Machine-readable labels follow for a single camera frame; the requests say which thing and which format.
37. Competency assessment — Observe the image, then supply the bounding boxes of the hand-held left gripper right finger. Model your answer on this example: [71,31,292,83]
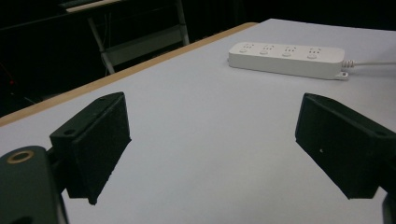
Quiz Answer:
[294,92,396,200]

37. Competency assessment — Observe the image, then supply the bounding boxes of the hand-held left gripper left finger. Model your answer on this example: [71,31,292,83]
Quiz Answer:
[49,91,132,206]

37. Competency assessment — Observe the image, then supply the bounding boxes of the white power strip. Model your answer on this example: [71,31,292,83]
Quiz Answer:
[227,41,349,81]

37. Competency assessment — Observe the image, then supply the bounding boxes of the white power strip cable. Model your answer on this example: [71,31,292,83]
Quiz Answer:
[341,59,396,69]

